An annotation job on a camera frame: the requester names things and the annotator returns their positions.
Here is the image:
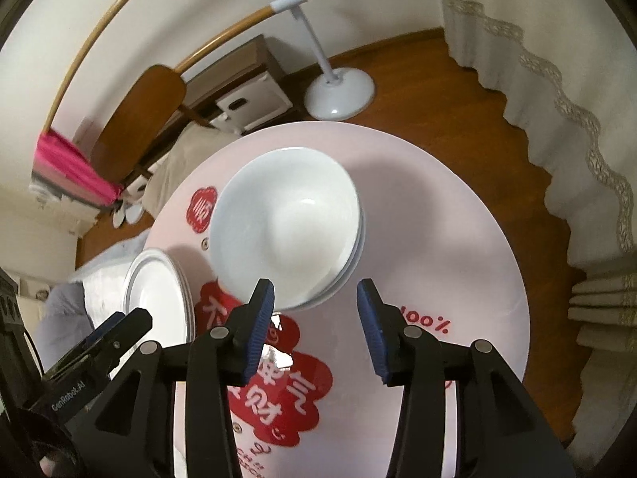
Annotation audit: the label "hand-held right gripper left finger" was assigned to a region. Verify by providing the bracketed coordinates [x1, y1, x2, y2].
[72, 278, 276, 478]

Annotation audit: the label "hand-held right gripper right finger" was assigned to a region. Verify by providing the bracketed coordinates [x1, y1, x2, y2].
[356, 279, 573, 478]

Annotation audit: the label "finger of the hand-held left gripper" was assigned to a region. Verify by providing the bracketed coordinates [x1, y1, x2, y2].
[60, 311, 126, 359]
[84, 308, 153, 374]

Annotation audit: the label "large grey-rimmed white plate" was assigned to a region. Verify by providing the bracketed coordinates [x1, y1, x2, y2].
[122, 248, 192, 347]

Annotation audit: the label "small white plate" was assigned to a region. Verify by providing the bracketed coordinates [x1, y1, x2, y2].
[169, 259, 196, 344]

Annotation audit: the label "white porcelain bowl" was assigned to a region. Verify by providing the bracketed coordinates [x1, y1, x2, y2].
[209, 148, 361, 311]
[309, 224, 367, 308]
[299, 209, 365, 310]

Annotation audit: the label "white slippers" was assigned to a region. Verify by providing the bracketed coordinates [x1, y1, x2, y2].
[111, 198, 146, 228]

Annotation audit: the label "pink folded cloth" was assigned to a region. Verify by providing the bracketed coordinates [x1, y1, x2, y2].
[34, 131, 124, 206]

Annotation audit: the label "brown wooden chair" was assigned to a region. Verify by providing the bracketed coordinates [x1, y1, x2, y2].
[94, 64, 215, 187]

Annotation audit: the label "white storage box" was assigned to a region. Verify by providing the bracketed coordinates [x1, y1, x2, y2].
[209, 71, 293, 136]

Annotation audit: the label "folded beige curtain stack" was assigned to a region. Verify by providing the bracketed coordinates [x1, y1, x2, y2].
[566, 258, 637, 359]

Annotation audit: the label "white floor stand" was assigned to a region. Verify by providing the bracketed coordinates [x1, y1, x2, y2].
[261, 0, 375, 121]

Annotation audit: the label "brown wooden cabinet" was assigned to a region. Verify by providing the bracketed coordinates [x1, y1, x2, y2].
[183, 35, 285, 110]

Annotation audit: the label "thin curved wooden hoop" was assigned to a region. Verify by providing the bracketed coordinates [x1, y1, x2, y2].
[42, 0, 172, 135]

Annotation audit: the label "thick curved wooden rod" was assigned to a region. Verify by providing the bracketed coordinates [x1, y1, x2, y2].
[178, 0, 361, 78]

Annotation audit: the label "cream lace-trimmed curtain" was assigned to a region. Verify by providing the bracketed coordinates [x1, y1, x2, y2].
[437, 0, 637, 267]

